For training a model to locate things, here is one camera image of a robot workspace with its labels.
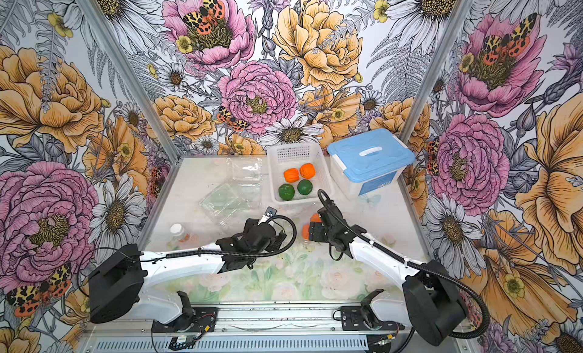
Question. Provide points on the green fruit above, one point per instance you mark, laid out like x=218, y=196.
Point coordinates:
x=305, y=187
x=286, y=192

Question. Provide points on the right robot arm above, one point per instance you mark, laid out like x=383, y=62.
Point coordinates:
x=432, y=305

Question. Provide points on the right aluminium corner post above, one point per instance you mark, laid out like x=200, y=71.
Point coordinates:
x=455, y=24

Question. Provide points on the clear clamshell container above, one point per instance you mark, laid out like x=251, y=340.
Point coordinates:
x=311, y=228
x=245, y=175

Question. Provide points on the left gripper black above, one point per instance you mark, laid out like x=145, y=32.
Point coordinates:
x=275, y=241

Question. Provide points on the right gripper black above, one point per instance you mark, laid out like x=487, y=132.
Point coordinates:
x=316, y=229

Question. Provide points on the white perforated plastic basket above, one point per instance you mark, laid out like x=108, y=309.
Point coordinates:
x=287, y=156

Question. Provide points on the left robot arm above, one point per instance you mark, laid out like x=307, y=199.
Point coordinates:
x=126, y=284

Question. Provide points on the white pill bottle orange label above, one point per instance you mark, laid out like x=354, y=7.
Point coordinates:
x=179, y=233

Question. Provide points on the blue lid storage box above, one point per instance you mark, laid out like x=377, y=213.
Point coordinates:
x=366, y=162

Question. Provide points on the aluminium corner post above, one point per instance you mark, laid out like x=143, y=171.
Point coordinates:
x=455, y=24
x=108, y=39

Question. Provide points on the orange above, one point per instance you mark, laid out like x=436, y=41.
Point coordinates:
x=307, y=171
x=306, y=232
x=292, y=175
x=316, y=218

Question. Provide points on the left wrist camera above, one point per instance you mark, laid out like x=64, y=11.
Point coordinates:
x=269, y=213

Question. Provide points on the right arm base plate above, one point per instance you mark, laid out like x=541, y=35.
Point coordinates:
x=357, y=318

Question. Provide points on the left aluminium corner post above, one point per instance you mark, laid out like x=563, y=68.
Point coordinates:
x=108, y=39

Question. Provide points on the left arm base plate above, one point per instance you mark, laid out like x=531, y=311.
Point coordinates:
x=197, y=320

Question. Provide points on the aluminium front rail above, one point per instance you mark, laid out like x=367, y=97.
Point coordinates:
x=285, y=326

